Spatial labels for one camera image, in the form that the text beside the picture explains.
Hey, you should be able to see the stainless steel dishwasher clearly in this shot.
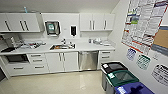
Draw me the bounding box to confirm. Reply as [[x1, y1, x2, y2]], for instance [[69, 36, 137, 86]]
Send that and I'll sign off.
[[78, 50, 100, 72]]

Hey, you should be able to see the small blue-capped bottle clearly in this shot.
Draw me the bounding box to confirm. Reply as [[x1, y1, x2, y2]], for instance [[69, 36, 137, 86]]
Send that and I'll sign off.
[[88, 38, 93, 45]]

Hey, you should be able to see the chrome sink faucet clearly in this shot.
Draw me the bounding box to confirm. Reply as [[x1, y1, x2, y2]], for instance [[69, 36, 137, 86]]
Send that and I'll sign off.
[[60, 38, 68, 46]]

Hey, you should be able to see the stainless steel sink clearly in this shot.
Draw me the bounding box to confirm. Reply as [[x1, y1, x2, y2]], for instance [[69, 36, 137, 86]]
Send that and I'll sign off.
[[49, 43, 76, 51]]

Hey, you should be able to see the white cloth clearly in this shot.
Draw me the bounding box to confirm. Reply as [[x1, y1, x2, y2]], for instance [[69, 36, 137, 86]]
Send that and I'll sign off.
[[101, 40, 113, 47]]

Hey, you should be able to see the white drawer unit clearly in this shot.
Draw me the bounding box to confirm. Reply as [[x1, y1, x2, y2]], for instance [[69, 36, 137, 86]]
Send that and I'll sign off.
[[98, 49, 116, 67], [26, 52, 48, 73]]

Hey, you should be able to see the white two-door sink cabinet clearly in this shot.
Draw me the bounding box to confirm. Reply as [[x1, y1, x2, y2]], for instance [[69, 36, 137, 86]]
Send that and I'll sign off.
[[44, 51, 80, 73]]

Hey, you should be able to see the grey bin black lid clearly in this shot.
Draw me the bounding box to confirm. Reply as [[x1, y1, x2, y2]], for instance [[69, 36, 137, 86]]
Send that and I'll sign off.
[[100, 61, 128, 91]]

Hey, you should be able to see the grey paper towel dispenser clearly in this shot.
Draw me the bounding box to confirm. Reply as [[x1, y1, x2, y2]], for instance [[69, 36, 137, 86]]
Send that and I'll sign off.
[[44, 20, 61, 36]]

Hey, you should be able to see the blue bin sign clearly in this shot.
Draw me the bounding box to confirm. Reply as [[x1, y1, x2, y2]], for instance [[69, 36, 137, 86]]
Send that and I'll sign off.
[[125, 47, 137, 62]]

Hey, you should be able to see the grey bin green lid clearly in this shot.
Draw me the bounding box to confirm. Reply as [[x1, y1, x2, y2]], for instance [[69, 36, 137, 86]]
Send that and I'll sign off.
[[106, 70, 140, 94]]

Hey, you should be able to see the green bin sign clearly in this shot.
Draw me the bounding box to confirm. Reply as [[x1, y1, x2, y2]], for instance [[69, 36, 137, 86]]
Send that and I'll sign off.
[[135, 53, 152, 71]]

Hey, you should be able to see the wide white drawer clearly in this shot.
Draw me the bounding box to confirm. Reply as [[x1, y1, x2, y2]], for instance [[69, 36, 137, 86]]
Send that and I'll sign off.
[[4, 63, 32, 77]]

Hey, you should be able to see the built-in black microwave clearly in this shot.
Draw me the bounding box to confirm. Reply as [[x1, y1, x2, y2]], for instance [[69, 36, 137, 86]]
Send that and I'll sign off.
[[1, 53, 30, 65]]

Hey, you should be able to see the black coffee machine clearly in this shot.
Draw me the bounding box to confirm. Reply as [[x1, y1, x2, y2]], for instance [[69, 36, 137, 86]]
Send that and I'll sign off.
[[3, 35, 19, 51]]

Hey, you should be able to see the white black bin sign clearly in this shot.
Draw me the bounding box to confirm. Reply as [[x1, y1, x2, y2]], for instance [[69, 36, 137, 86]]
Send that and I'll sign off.
[[150, 63, 168, 88]]

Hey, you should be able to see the black wall soap dispenser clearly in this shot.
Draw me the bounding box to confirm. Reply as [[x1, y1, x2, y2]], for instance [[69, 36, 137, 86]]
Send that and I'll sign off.
[[70, 25, 78, 37]]

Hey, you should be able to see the large wall poster board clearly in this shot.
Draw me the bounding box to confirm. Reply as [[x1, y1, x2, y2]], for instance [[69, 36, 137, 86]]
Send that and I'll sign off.
[[120, 0, 168, 54]]

